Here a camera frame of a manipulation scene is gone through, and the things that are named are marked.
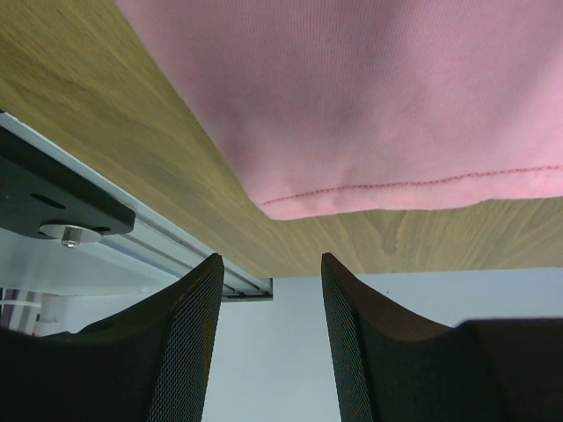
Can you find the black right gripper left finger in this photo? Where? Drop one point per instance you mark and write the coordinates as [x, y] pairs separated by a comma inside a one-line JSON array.
[[149, 362]]

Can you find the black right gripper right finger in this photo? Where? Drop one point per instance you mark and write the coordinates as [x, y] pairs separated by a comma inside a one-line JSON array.
[[391, 364]]

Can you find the pink t shirt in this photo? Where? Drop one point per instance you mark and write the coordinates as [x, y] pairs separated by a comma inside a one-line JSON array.
[[331, 107]]

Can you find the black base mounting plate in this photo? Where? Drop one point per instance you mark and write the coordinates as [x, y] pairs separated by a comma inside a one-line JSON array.
[[36, 190]]

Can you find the aluminium frame rail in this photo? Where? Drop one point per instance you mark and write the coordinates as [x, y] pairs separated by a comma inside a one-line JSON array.
[[154, 254]]

